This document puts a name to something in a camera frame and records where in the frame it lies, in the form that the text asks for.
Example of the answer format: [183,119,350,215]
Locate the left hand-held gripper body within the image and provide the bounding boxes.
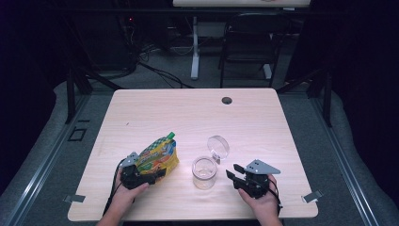
[119,151,157,190]

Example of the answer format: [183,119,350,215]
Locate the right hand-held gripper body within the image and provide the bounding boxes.
[232,158,281,200]

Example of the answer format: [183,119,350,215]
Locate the yellow spouted pouch green cap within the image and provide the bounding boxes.
[135,131,181,177]

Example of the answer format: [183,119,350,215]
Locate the clear jar with hinged lid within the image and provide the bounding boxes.
[191,135,231,191]

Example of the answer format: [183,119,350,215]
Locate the person's left hand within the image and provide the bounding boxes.
[109,170,150,212]

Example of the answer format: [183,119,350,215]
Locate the person's right hand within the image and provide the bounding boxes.
[237,174,280,219]

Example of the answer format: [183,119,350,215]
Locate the grey tape strip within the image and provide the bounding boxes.
[63,194,87,203]
[301,189,324,203]

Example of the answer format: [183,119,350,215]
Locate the black metal stand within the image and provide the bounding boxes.
[64,67,123,125]
[276,67,333,128]

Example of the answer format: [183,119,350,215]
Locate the black folding chair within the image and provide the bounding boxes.
[218,12,291,89]

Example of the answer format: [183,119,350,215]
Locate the dark computer case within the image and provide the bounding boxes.
[72,12,139,72]

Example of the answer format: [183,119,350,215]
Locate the white-legged desk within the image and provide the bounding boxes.
[172,0,311,81]

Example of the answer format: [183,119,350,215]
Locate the left hand-held gripper black cable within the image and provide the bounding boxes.
[103,158,126,216]

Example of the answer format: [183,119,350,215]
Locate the hand-held gripper black cable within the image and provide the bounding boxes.
[103,158,126,216]
[268,179,283,217]

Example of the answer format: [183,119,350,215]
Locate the right hand-held gripper black cable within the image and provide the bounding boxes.
[268,179,283,217]

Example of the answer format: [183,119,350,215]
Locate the aluminium floor rail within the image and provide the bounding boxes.
[309,93,382,226]
[3,93,92,226]

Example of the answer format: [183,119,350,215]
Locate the black floor cables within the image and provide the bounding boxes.
[120,43,194,89]

